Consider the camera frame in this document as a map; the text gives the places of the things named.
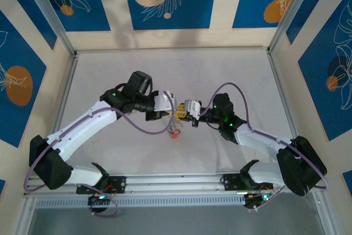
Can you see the large grey metal keyring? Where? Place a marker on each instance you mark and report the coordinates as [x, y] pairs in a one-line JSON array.
[[172, 127]]

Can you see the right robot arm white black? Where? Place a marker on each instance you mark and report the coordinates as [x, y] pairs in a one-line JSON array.
[[258, 141]]

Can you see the red key tag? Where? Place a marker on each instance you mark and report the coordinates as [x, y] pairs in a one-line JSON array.
[[174, 135]]

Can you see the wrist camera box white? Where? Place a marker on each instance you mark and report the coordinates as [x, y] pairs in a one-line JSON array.
[[163, 101], [193, 108]]

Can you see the aluminium frame post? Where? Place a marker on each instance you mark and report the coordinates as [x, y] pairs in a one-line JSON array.
[[290, 9], [49, 9]]

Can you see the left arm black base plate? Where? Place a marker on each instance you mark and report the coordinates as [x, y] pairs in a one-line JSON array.
[[119, 184]]

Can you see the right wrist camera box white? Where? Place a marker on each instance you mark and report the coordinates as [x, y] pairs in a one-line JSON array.
[[193, 108]]

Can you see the aluminium mounting rail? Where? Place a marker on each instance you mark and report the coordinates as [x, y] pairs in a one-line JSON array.
[[176, 182]]

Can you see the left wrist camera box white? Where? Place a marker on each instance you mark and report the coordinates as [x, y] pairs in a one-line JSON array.
[[163, 101]]

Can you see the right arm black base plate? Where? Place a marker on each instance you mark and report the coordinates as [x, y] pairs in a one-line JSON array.
[[231, 182]]

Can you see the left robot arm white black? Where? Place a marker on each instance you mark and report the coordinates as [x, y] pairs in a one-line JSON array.
[[82, 125]]

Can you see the aluminium table side rail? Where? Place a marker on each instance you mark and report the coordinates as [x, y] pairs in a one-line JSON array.
[[61, 108], [288, 108]]

